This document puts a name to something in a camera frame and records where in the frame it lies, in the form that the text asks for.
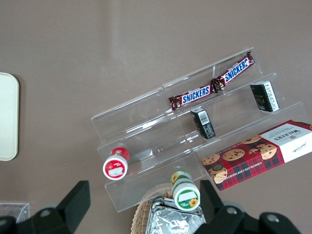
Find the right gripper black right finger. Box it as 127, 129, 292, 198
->
195, 179, 303, 234

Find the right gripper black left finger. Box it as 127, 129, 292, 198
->
0, 180, 91, 234

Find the light wicker basket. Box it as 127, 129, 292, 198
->
130, 182, 208, 234

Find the cream plastic tray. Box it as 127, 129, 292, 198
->
0, 72, 20, 161

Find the green sunflower yoghurt cup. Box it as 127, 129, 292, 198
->
170, 171, 201, 210

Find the aluminium foil container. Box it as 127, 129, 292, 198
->
151, 196, 205, 216
145, 207, 206, 234

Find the clear acrylic bottle rack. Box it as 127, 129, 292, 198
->
0, 202, 30, 224

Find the red lidded yoghurt cup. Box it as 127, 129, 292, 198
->
102, 143, 131, 180

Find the Walkers tartan cookie box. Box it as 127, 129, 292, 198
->
201, 119, 312, 192

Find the small black box with barcode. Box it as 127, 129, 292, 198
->
190, 108, 216, 140

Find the clear acrylic stepped stand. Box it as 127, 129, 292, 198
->
91, 47, 308, 214

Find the Snickers chocolate bar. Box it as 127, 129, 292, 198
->
168, 84, 215, 112
211, 50, 256, 93

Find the small black box gold print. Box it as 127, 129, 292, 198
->
250, 80, 280, 113

